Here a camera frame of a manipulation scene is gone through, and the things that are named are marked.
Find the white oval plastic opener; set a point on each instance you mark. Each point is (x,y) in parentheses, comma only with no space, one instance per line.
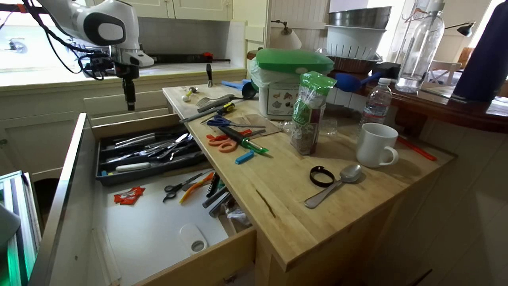
(193,238)

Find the heap of kitchen utensils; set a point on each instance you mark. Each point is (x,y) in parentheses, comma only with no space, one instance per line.
(216,196)

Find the white mug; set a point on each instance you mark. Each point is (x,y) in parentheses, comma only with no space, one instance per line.
(373,145)

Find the blue scissors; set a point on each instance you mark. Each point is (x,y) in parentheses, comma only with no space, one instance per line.
(220,121)

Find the white colander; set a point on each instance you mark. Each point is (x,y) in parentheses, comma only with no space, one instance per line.
(355,41)

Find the orange yellow peeler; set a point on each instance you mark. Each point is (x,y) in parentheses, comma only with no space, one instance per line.
(192,188)

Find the wooden drawer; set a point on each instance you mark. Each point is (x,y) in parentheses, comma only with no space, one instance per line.
(151,230)

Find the dark grey cutlery tray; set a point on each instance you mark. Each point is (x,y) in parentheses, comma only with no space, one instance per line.
(119,178)

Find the blue scoop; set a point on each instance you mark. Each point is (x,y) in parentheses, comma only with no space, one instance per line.
(348,82)

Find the metal spoon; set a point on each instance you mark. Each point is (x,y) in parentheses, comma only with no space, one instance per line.
(349,173)

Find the small white yellow tool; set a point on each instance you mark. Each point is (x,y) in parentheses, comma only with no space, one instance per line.
(187,95)

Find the clear plastic wrapper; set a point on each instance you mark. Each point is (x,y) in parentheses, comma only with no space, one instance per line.
(327,126)

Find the small blue block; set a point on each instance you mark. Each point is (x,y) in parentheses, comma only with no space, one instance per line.
(244,157)

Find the tall clear glass bottle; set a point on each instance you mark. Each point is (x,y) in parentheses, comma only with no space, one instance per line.
(420,47)

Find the orange stick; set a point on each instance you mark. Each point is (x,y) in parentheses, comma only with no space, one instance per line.
(416,148)

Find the small plastic water bottle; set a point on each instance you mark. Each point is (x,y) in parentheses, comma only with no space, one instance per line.
(376,103)

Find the black ladle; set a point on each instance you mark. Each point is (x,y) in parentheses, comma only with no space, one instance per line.
(248,91)

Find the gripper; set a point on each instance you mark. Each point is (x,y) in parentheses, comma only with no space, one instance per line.
(127,71)

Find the yellow and black screwdriver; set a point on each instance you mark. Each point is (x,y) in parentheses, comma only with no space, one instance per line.
(227,108)

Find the clear plastic bag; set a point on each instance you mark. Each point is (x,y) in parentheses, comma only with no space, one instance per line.
(238,216)

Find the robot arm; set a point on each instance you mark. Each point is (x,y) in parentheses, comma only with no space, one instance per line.
(101,24)

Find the white bin with green lid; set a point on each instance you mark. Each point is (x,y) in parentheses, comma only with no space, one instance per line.
(293,61)

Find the seed bag with green top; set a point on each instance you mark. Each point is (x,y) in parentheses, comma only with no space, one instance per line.
(309,115)

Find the wall lamp with white shade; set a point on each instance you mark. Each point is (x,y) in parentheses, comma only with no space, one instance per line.
(285,39)

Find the black desk lamp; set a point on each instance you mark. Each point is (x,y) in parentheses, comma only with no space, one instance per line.
(466,29)

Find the red sachets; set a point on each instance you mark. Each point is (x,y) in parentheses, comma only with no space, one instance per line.
(129,196)

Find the brown paper sheet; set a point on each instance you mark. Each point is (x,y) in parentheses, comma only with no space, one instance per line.
(258,123)

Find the wooden chair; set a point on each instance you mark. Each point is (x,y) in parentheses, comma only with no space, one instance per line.
(442,69)

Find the foil tray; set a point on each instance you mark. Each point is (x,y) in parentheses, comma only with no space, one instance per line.
(353,63)

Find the orange scissors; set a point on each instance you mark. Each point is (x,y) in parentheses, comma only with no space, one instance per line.
(226,143)

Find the heap of cutlery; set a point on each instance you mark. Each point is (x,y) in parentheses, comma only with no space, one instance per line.
(158,149)

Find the dark blue cloth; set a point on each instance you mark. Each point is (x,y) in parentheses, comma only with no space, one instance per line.
(484,55)

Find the black scissors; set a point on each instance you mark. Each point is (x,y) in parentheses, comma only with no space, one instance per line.
(174,190)

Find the black and red tool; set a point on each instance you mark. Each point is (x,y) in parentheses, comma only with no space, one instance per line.
(190,58)

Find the blue plastic utensil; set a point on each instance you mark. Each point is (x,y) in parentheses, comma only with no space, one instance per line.
(234,84)

